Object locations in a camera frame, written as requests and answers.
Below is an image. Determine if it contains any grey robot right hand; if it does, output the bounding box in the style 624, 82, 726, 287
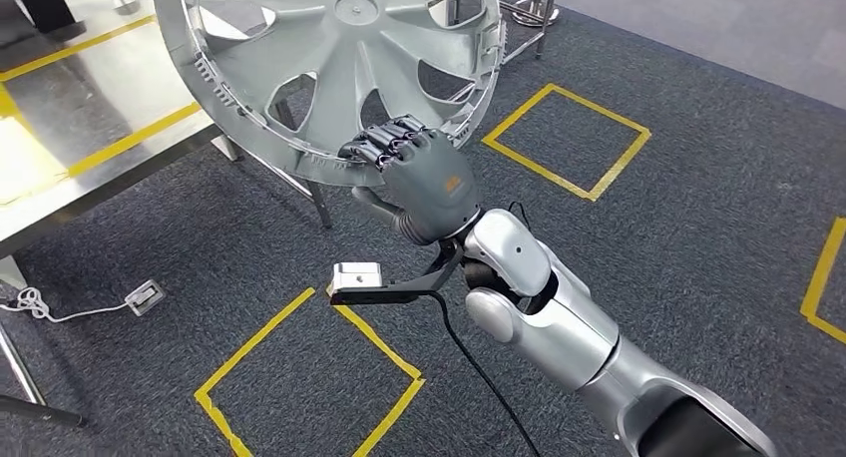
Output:
336, 115, 483, 247

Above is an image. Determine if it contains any silver plastic wheel hubcap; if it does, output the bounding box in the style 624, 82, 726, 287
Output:
152, 0, 507, 190

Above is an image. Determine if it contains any white floor power socket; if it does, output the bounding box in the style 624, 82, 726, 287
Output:
124, 278, 167, 318

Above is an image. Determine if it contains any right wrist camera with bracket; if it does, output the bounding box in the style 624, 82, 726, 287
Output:
328, 238, 464, 308

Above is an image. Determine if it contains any black camera cable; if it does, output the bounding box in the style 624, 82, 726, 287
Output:
429, 291, 544, 457

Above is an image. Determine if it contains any white power cable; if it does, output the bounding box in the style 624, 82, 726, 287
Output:
0, 285, 130, 325

